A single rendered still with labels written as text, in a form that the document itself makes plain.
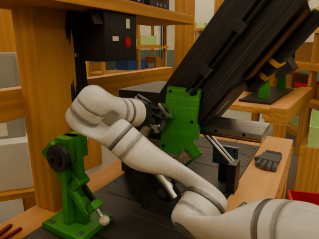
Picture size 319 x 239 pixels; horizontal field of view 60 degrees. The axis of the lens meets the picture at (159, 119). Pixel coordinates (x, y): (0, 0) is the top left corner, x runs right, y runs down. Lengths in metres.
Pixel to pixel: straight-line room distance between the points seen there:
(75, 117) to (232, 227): 0.35
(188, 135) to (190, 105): 0.09
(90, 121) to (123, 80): 0.72
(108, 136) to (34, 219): 0.50
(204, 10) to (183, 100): 10.07
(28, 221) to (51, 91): 0.40
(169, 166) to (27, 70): 0.52
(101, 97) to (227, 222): 0.32
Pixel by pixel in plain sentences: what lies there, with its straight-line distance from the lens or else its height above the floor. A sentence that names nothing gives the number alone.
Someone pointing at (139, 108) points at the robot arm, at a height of 1.25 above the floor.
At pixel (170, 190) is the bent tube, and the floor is 0.98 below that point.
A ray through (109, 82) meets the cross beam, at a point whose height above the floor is 1.25.
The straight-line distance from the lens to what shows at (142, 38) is 6.99.
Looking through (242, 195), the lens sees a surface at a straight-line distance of 1.03.
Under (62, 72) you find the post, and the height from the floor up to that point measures 1.32.
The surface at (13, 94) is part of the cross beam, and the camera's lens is 0.92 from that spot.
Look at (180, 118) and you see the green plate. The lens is 0.87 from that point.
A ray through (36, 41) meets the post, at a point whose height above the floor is 1.41.
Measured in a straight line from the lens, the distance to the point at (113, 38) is 0.91.
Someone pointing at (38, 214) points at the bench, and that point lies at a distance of 1.00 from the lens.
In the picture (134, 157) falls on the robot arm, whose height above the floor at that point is 1.18.
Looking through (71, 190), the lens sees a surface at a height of 1.02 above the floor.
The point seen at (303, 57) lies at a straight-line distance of 4.40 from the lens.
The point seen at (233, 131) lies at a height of 1.13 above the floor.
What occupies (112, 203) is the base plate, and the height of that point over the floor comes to 0.90.
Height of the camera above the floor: 1.40
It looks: 15 degrees down
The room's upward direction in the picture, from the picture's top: straight up
